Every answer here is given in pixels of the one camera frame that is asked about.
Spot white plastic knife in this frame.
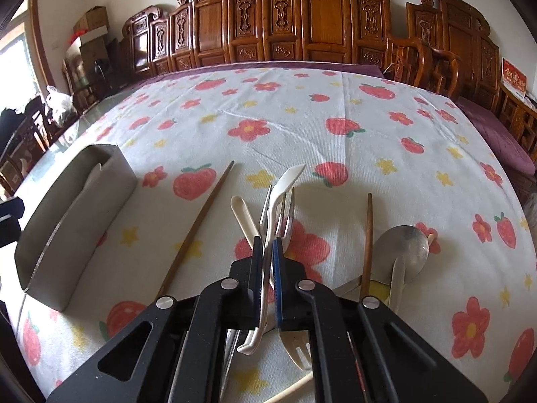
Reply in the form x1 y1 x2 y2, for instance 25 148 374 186
237 164 307 355

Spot wooden window frame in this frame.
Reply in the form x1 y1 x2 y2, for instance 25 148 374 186
0 0 56 112

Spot cutlery inside tray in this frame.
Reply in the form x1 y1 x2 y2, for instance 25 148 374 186
85 162 104 187

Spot gray plastic bag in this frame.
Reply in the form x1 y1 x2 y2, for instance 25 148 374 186
524 193 537 228

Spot carved wooden armchair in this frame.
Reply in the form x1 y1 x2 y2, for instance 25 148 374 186
386 0 502 105
121 5 174 80

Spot white plastic bag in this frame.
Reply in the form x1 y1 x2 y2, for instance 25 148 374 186
45 86 79 123

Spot strawberry print tablecloth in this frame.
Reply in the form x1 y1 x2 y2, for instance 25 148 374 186
12 66 537 403

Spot long purple seat cushion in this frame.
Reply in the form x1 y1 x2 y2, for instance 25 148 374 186
138 61 384 81

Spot white plastic fork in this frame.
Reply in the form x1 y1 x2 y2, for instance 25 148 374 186
277 329 314 372

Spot gray utensil container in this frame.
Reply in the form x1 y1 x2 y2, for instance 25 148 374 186
14 144 139 312

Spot dark wooden chairs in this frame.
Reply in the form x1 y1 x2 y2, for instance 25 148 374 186
0 107 55 197

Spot white flat box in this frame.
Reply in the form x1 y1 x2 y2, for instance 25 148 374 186
67 25 109 50

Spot stack of brown boxes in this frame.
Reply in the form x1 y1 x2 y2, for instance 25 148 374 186
63 42 110 93

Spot carved wooden sofa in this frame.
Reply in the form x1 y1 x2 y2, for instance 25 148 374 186
170 0 393 73

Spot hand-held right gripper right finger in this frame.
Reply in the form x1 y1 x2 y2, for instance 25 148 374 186
274 238 489 403

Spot stainless steel spoon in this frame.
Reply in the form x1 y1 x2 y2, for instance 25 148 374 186
333 224 429 299

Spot wooden side table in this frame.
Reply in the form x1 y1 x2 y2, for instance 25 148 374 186
497 82 537 156

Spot light wooden chopstick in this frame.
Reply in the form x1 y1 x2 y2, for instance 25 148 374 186
262 231 438 403

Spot brown cardboard box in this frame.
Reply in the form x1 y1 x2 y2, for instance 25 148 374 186
73 6 109 38

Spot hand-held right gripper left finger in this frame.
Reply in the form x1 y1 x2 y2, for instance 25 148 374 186
46 236 264 403

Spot brown wooden chopstick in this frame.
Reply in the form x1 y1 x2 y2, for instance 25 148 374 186
360 193 374 303
156 161 236 301

